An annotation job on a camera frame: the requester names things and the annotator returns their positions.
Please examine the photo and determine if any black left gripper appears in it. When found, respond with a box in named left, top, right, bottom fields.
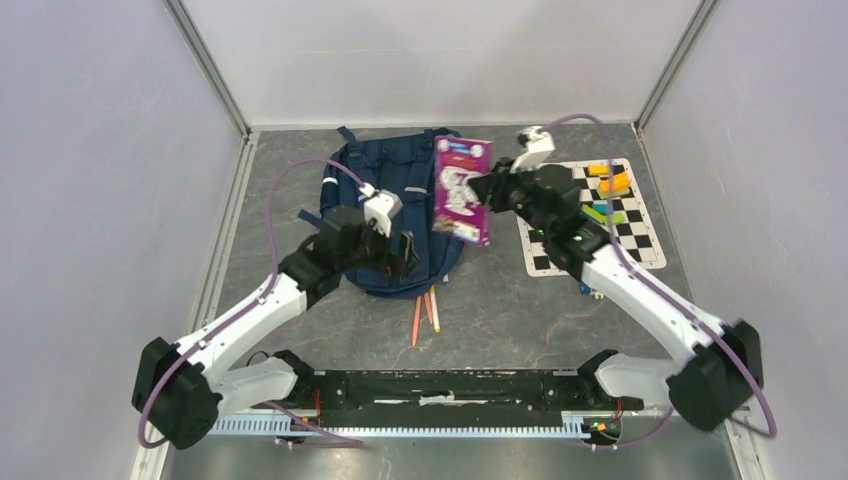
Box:
left=338, top=213, right=421, bottom=282

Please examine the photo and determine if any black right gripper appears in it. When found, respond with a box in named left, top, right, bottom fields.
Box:
left=469, top=155, right=553, bottom=239

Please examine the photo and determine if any yellow and white marker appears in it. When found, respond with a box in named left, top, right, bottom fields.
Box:
left=429, top=285, right=441, bottom=333

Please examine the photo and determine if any purple paperback book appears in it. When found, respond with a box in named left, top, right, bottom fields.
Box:
left=432, top=135, right=492, bottom=246

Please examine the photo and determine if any orange pen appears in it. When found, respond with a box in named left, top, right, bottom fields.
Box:
left=411, top=295, right=423, bottom=347
left=422, top=293, right=435, bottom=328

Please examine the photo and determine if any navy blue student backpack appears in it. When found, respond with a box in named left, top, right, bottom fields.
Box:
left=331, top=126, right=464, bottom=299

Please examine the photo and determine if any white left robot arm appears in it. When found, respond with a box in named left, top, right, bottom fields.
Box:
left=131, top=207, right=420, bottom=450

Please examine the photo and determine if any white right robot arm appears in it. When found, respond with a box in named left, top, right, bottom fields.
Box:
left=468, top=164, right=764, bottom=432

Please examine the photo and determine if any yellow flat toy block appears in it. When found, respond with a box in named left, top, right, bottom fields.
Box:
left=587, top=164, right=610, bottom=177

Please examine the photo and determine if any pile of coloured toy blocks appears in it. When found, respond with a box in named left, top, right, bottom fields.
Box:
left=581, top=203, right=627, bottom=227

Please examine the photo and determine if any checkered chessboard mat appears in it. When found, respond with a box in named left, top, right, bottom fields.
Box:
left=517, top=158, right=667, bottom=278

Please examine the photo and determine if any orange curved toy block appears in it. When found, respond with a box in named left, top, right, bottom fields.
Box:
left=597, top=172, right=631, bottom=198

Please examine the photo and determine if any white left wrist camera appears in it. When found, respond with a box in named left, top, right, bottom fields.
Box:
left=363, top=190, right=402, bottom=238

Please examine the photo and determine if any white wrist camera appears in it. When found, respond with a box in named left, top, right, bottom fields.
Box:
left=363, top=190, right=402, bottom=238
left=510, top=126, right=555, bottom=173

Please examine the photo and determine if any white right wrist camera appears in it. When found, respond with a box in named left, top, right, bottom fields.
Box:
left=510, top=126, right=555, bottom=173

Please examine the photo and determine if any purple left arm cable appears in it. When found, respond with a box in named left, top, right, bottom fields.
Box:
left=137, top=158, right=372, bottom=450

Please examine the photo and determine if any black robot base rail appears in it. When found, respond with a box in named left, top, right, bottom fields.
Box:
left=280, top=369, right=645, bottom=428

